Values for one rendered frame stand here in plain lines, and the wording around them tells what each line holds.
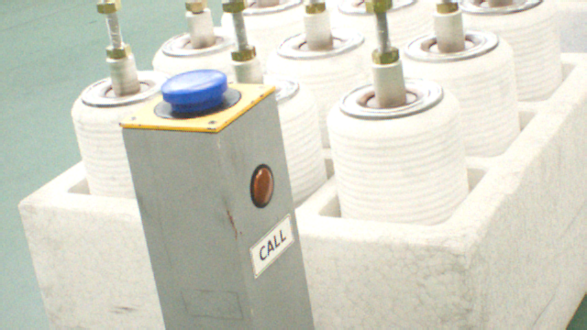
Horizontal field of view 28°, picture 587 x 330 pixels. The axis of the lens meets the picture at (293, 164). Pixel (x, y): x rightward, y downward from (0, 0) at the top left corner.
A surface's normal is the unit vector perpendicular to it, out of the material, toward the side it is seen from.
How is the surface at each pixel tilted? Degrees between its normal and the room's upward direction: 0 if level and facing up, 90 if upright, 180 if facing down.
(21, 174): 0
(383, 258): 90
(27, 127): 0
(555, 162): 90
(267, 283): 90
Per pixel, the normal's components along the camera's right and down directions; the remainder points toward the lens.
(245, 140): 0.87, 0.06
